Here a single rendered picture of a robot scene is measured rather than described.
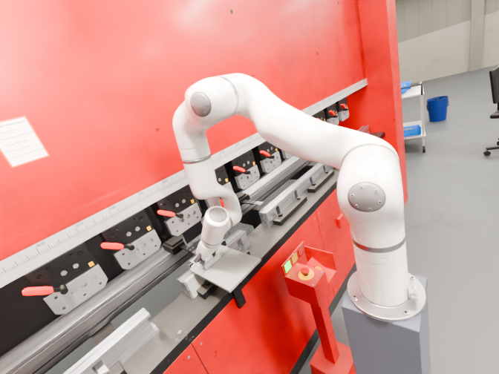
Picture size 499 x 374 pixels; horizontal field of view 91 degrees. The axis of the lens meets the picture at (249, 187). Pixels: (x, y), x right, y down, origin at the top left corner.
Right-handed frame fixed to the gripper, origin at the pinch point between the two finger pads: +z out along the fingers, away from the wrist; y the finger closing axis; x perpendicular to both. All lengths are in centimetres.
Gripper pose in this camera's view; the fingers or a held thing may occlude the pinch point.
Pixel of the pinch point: (207, 256)
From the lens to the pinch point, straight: 110.2
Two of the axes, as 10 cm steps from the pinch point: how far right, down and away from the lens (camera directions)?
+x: 7.3, 6.1, -3.1
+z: -2.4, 6.5, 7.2
